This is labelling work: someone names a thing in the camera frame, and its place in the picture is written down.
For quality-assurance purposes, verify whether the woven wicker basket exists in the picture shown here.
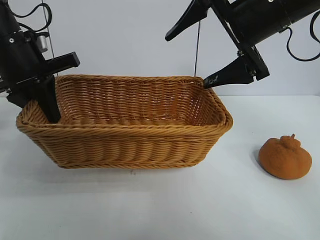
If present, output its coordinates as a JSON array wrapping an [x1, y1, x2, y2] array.
[[16, 74, 234, 170]]

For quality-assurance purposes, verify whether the black cable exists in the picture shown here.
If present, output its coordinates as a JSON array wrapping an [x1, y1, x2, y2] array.
[[279, 26, 320, 61], [13, 2, 54, 35], [310, 11, 320, 43]]

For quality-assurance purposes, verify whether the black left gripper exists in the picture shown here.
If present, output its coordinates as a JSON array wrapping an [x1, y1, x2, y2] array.
[[0, 26, 81, 124]]

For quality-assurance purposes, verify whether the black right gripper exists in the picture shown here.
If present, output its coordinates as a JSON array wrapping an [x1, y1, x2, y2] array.
[[164, 0, 291, 90]]

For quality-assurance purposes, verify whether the soft orange toy fruit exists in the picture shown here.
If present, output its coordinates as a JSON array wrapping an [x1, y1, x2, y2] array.
[[258, 133, 313, 180]]

